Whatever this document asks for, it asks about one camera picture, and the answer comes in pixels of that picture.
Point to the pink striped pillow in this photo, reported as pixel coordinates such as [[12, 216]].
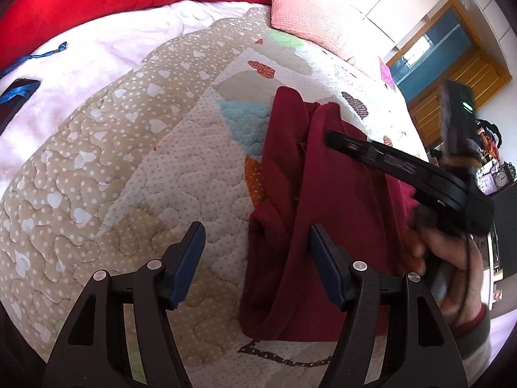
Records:
[[311, 12]]

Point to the maroon knit garment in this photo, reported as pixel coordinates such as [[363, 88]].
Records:
[[323, 194]]

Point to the blue glass door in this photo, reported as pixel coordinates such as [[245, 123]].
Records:
[[440, 36]]

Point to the wooden door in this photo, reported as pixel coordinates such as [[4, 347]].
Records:
[[464, 85]]

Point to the patchwork heart-print quilt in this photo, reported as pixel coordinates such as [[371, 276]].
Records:
[[121, 194]]

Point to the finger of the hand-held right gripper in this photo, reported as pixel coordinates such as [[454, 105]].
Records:
[[375, 154]]

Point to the black smartphone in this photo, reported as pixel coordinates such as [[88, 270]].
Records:
[[11, 111]]

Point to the person's right hand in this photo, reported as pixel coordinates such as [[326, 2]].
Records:
[[444, 252]]

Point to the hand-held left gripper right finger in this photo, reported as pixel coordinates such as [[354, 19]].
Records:
[[327, 267]]

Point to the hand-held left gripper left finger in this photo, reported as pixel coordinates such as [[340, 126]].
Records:
[[188, 266]]

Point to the small alarm clock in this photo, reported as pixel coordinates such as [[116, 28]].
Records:
[[501, 178]]

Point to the person's right forearm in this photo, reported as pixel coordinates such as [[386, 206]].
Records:
[[472, 339]]

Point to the white bed sheet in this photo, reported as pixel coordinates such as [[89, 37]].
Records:
[[101, 48]]

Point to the cluttered shelf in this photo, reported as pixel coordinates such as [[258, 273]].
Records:
[[490, 137]]

